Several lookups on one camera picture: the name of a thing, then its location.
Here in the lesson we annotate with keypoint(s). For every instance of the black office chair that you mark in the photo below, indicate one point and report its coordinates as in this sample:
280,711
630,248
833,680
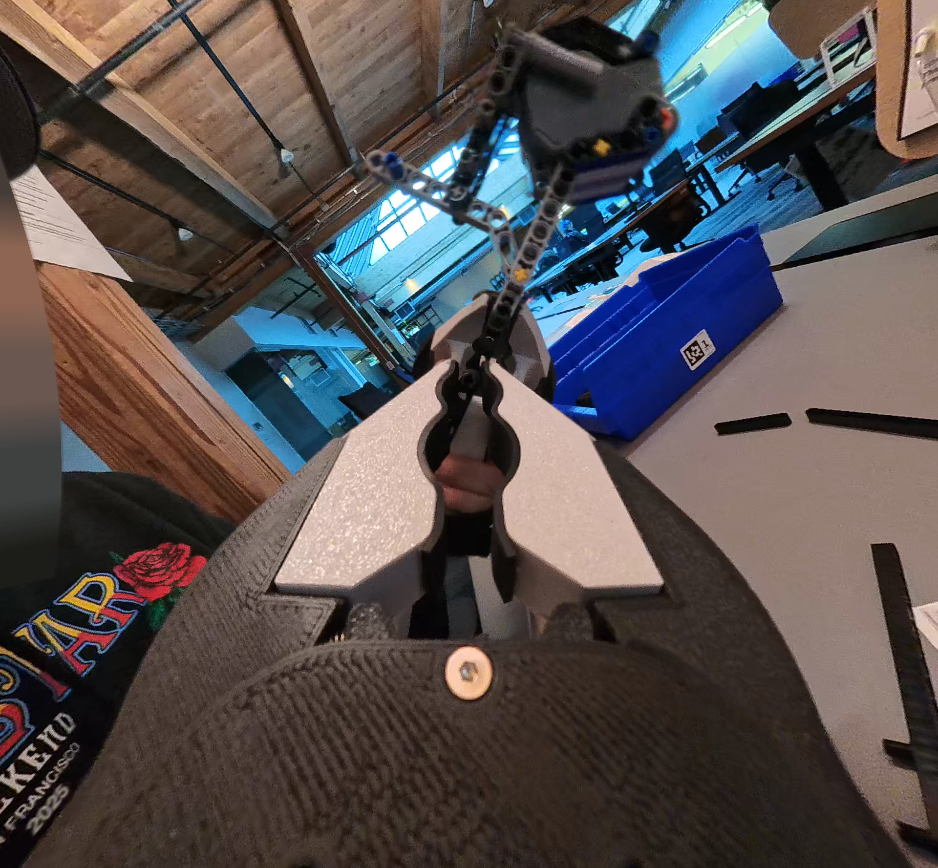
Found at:
670,212

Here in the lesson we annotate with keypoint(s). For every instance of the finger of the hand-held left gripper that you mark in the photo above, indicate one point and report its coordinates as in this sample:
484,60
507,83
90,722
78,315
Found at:
531,355
462,329

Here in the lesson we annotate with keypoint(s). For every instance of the blue plastic bin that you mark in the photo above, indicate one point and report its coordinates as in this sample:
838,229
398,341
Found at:
681,340
593,340

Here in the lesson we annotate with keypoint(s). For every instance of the black grey toy brick model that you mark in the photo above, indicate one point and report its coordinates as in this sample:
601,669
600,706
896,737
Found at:
579,99

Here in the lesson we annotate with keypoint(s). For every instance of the short black toy beam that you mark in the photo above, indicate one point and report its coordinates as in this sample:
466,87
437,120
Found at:
753,424

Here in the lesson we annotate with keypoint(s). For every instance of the grey desk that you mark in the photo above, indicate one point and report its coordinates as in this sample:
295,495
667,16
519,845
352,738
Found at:
769,516

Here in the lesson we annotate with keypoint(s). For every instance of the white instruction booklet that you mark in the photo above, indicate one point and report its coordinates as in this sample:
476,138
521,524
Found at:
928,626

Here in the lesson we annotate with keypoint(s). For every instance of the white paper sheet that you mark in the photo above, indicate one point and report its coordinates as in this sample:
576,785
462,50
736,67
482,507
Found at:
58,223

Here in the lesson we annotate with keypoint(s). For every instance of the metal ceiling pipe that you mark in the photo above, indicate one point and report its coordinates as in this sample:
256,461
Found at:
183,3

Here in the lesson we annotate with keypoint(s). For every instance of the person's black printed sweatshirt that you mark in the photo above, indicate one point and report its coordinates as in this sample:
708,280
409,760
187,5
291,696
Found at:
80,626

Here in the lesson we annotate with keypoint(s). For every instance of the person's left hand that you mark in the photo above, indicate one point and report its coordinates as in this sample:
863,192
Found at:
469,476

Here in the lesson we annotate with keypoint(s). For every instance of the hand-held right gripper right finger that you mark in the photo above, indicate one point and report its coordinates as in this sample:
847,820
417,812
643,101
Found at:
579,516

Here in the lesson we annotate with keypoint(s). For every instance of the white poster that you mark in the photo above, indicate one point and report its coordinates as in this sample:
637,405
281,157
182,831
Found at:
922,40

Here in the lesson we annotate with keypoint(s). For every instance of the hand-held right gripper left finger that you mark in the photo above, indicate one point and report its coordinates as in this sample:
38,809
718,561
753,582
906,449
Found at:
366,509

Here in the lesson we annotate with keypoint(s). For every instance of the long black ribbed strip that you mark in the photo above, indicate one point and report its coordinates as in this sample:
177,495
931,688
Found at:
905,648
872,422

